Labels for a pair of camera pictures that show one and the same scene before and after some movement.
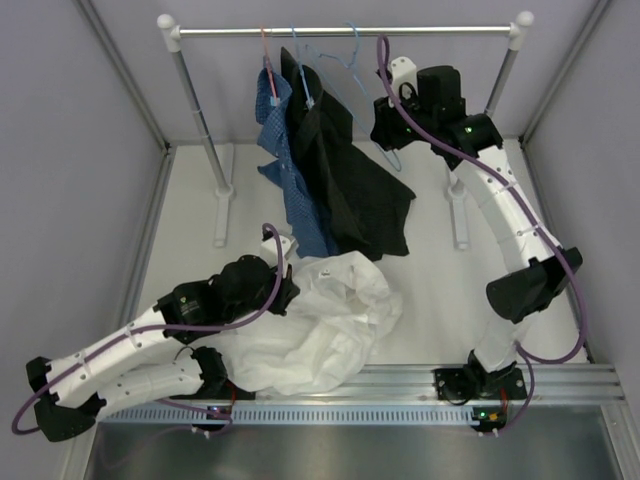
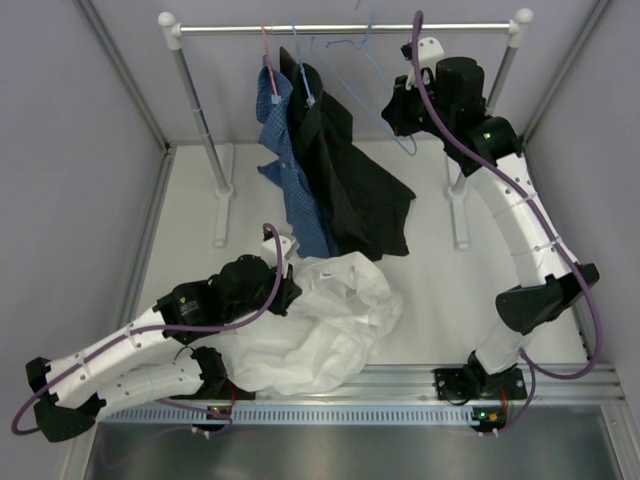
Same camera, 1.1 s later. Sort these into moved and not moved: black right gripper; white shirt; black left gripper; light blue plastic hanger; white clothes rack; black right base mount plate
Moved: black right gripper; light blue plastic hanger
Not moved: white shirt; black left gripper; white clothes rack; black right base mount plate
